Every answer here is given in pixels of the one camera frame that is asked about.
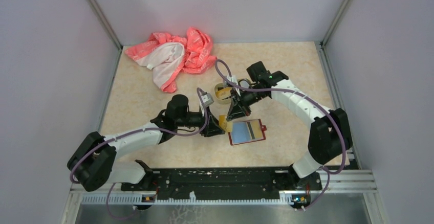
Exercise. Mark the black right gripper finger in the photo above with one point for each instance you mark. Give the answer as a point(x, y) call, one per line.
point(233, 110)
point(242, 110)

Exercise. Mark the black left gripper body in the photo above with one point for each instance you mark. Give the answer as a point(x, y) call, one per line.
point(197, 119)

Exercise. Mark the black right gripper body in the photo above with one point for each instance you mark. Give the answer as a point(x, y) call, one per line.
point(248, 97)

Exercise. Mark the red card holder wallet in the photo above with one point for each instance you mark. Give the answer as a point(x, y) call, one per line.
point(240, 135)

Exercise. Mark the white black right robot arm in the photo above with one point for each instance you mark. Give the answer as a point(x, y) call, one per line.
point(329, 129)

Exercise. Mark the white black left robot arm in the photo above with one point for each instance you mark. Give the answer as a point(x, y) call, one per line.
point(95, 161)

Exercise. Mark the beige oval card tray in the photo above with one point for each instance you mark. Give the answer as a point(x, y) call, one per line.
point(222, 91)

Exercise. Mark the pink white crumpled cloth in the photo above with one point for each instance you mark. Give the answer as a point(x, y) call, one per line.
point(168, 55)

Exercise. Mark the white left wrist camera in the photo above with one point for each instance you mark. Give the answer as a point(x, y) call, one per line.
point(205, 100)

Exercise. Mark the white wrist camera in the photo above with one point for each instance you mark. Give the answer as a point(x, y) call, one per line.
point(233, 82)
point(205, 100)

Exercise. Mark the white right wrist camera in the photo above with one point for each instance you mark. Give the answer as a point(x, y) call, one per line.
point(233, 82)

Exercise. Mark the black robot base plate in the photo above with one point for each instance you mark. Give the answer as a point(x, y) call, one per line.
point(224, 183)

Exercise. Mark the white slotted cable duct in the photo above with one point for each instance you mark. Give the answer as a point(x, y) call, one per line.
point(139, 199)

